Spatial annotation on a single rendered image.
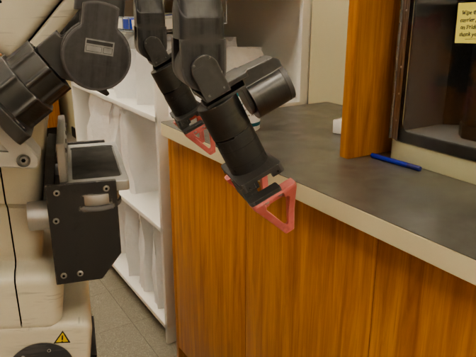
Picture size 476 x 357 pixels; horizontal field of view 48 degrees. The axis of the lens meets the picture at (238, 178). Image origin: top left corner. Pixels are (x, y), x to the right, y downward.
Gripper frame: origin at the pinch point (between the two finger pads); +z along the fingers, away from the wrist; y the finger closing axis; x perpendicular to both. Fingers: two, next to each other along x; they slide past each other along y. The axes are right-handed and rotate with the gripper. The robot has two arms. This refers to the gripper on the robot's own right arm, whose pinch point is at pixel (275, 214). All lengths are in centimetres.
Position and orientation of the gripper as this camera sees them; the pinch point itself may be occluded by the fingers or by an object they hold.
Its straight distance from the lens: 79.0
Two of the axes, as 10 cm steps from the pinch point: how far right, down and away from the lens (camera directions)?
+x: -8.5, 5.1, -1.1
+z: 4.3, 8.1, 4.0
